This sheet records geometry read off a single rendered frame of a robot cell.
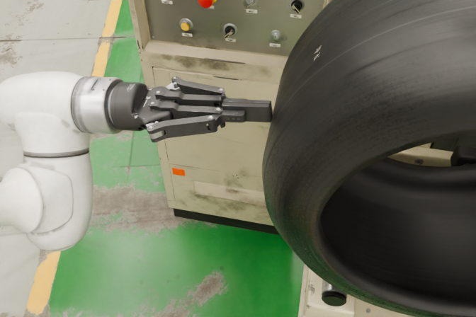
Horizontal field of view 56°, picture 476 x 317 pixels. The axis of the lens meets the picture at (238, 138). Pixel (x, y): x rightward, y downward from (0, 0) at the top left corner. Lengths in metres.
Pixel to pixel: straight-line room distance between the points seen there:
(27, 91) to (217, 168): 1.01
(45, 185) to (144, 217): 1.35
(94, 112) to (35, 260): 1.44
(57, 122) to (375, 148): 0.47
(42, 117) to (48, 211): 0.14
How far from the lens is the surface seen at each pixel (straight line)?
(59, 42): 3.21
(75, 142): 0.75
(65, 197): 0.75
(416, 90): 0.47
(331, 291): 0.85
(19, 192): 0.74
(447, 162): 1.07
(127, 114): 0.68
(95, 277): 1.96
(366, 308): 0.98
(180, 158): 1.67
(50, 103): 0.73
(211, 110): 0.64
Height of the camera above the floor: 1.68
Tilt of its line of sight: 46 degrees down
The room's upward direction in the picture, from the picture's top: straight up
